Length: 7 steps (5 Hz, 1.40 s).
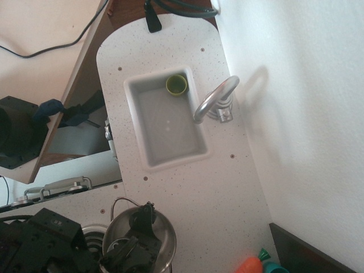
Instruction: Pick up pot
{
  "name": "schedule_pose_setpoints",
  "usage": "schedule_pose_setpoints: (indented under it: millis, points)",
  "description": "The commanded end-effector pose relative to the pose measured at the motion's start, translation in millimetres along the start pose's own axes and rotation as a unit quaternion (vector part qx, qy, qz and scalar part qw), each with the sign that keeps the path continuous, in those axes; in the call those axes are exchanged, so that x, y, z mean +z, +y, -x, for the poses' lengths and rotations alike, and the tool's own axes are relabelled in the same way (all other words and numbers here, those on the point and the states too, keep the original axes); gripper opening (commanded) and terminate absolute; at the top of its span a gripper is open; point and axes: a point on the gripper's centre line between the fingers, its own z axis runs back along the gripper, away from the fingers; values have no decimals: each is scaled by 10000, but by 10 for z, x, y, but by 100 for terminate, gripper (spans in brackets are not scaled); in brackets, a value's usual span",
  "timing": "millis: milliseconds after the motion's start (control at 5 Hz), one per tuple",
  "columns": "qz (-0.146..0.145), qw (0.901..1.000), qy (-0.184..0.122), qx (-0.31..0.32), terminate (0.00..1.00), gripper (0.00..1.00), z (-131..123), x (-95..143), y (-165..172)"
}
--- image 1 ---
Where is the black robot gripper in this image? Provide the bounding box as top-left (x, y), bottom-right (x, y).
top-left (100, 202), bottom-right (162, 272)

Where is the stainless steel pot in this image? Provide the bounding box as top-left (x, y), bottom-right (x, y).
top-left (102, 197), bottom-right (176, 272)

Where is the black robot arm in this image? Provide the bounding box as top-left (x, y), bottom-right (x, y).
top-left (1, 202), bottom-right (162, 272)

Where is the white stove burner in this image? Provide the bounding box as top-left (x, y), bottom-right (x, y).
top-left (82, 224), bottom-right (107, 255)

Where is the silver cabinet knob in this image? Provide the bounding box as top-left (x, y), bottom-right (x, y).
top-left (105, 118), bottom-right (115, 152)

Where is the white toy sink basin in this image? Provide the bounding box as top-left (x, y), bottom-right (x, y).
top-left (124, 65), bottom-right (213, 172)

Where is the silver stove knob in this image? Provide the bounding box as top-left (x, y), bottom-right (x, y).
top-left (11, 196), bottom-right (34, 208)

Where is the orange toy carrot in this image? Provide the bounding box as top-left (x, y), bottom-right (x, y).
top-left (234, 248), bottom-right (271, 273)

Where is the teal plastic cup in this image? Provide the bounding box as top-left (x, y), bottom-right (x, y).
top-left (263, 262), bottom-right (287, 273)

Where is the blue cloth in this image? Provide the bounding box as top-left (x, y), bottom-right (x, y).
top-left (32, 99), bottom-right (65, 125)

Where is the green plastic cup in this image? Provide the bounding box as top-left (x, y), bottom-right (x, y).
top-left (166, 75), bottom-right (188, 97)

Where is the silver toy faucet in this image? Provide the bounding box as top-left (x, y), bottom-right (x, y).
top-left (193, 76), bottom-right (239, 124)

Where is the grey oven door handle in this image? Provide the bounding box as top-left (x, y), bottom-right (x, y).
top-left (40, 176), bottom-right (93, 201)

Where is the black cable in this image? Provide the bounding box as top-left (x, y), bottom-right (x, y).
top-left (0, 0), bottom-right (107, 59)

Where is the dark green hose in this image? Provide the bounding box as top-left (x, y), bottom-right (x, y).
top-left (155, 0), bottom-right (221, 19)

